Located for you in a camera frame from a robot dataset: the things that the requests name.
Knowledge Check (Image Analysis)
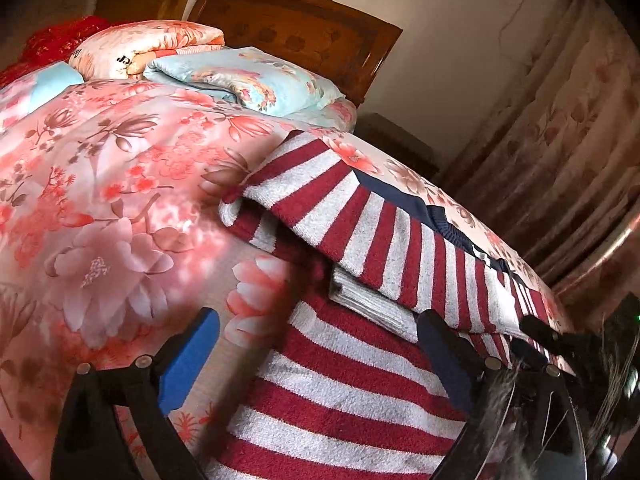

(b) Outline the red striped knit sweater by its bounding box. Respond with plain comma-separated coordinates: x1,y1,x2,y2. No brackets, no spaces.
208,130,560,479

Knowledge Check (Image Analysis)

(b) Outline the floral curtain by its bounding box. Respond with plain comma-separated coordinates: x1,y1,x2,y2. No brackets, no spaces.
439,0,639,330

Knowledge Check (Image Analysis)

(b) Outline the pink floral bed sheet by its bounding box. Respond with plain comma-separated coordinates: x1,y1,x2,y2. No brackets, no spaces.
1,80,567,479

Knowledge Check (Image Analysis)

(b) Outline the dark wooden nightstand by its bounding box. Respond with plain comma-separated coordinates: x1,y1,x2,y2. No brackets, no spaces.
354,113,438,179

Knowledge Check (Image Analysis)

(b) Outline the blue pink pillow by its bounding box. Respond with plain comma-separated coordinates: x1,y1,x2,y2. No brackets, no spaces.
0,62,84,131

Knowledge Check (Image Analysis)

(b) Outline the pink floral folded quilt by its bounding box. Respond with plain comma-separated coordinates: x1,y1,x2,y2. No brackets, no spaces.
68,20,224,80

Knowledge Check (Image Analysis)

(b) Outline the light blue floral quilt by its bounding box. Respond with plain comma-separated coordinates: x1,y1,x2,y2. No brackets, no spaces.
143,47,344,117

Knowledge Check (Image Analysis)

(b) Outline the red bedding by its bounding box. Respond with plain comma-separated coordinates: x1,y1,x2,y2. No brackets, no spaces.
1,15,110,87

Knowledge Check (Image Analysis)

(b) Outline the large wooden headboard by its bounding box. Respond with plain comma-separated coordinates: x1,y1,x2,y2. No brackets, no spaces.
189,0,402,105

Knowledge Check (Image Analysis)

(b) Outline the black wall cable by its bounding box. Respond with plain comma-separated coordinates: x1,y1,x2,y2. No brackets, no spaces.
497,0,534,47

